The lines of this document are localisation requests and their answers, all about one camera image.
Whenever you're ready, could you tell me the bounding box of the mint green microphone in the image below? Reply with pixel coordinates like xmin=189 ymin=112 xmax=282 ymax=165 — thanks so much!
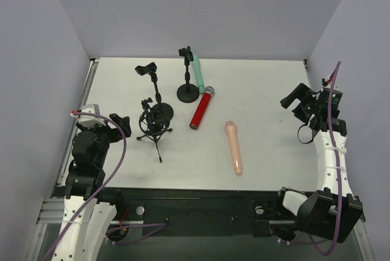
xmin=191 ymin=54 xmax=205 ymax=94

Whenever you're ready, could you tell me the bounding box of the black round-base clip stand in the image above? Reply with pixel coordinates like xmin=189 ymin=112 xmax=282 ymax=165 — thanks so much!
xmin=135 ymin=62 xmax=174 ymax=121

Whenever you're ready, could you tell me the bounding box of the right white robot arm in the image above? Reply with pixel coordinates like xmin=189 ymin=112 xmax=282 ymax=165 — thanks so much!
xmin=275 ymin=83 xmax=363 ymax=243

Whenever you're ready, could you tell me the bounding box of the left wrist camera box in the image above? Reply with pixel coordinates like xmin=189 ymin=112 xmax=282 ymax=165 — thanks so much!
xmin=71 ymin=104 xmax=102 ymax=128

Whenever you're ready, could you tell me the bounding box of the pink microphone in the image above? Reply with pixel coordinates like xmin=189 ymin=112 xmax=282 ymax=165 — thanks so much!
xmin=225 ymin=121 xmax=243 ymax=175

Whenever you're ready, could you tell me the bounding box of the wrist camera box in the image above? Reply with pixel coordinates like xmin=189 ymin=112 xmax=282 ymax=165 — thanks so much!
xmin=321 ymin=73 xmax=334 ymax=91
xmin=71 ymin=104 xmax=102 ymax=128

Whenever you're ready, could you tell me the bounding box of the black tripod shock-mount stand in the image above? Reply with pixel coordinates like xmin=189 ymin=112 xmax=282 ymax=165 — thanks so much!
xmin=136 ymin=98 xmax=173 ymax=163

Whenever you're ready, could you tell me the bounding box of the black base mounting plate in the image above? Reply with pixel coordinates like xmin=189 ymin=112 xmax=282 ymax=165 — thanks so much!
xmin=100 ymin=187 xmax=308 ymax=239

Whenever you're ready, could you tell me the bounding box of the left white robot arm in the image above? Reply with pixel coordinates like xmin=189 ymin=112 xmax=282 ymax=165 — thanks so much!
xmin=43 ymin=110 xmax=132 ymax=260

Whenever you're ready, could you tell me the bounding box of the red glitter microphone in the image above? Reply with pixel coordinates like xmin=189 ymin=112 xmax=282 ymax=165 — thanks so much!
xmin=190 ymin=86 xmax=215 ymax=130

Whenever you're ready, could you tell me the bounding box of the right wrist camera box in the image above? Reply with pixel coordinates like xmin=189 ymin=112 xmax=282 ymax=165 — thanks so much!
xmin=321 ymin=73 xmax=334 ymax=91

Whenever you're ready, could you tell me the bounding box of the black round-base rear stand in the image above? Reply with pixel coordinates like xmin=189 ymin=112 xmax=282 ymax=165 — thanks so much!
xmin=177 ymin=46 xmax=200 ymax=103

